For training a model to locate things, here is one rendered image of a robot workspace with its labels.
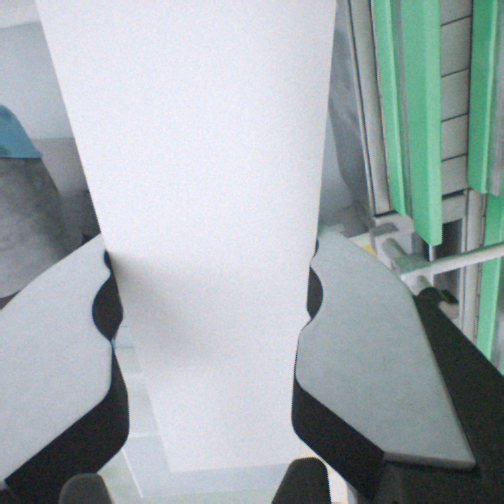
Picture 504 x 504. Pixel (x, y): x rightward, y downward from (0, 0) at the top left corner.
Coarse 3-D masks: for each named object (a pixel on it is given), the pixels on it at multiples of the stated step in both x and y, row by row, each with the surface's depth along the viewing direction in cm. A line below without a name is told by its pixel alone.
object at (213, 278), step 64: (64, 0) 7; (128, 0) 7; (192, 0) 7; (256, 0) 7; (320, 0) 7; (64, 64) 8; (128, 64) 8; (192, 64) 8; (256, 64) 8; (320, 64) 8; (128, 128) 8; (192, 128) 8; (256, 128) 9; (320, 128) 9; (128, 192) 9; (192, 192) 9; (256, 192) 9; (128, 256) 10; (192, 256) 10; (256, 256) 10; (128, 320) 11; (192, 320) 12; (256, 320) 12; (192, 384) 13; (256, 384) 14; (192, 448) 16; (256, 448) 16
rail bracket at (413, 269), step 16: (384, 224) 36; (384, 240) 35; (400, 240) 35; (400, 256) 31; (416, 256) 31; (448, 256) 30; (464, 256) 30; (480, 256) 30; (496, 256) 30; (400, 272) 30; (416, 272) 29; (432, 272) 29; (416, 288) 29; (432, 288) 27; (448, 304) 26
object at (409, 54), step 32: (384, 0) 24; (416, 0) 20; (384, 32) 25; (416, 32) 21; (384, 64) 27; (416, 64) 22; (384, 96) 29; (416, 96) 23; (416, 128) 25; (416, 160) 26; (416, 192) 28; (416, 224) 30
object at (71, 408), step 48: (96, 240) 11; (48, 288) 9; (96, 288) 9; (0, 336) 7; (48, 336) 7; (96, 336) 7; (0, 384) 6; (48, 384) 6; (96, 384) 6; (0, 432) 5; (48, 432) 5; (96, 432) 6; (0, 480) 5; (48, 480) 5
